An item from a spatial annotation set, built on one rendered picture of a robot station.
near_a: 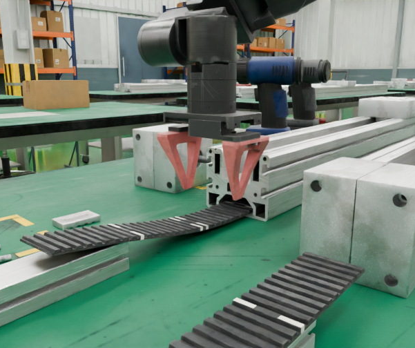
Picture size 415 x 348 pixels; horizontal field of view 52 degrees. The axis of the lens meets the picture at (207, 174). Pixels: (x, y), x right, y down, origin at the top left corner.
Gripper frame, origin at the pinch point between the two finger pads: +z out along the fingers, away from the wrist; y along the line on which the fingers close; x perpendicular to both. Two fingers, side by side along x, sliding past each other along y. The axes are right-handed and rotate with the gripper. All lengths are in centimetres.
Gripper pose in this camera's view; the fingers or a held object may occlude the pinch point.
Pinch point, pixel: (211, 187)
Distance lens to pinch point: 52.0
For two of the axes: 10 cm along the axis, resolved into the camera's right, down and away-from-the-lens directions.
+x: -6.3, 1.8, -7.5
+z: 0.0, 9.7, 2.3
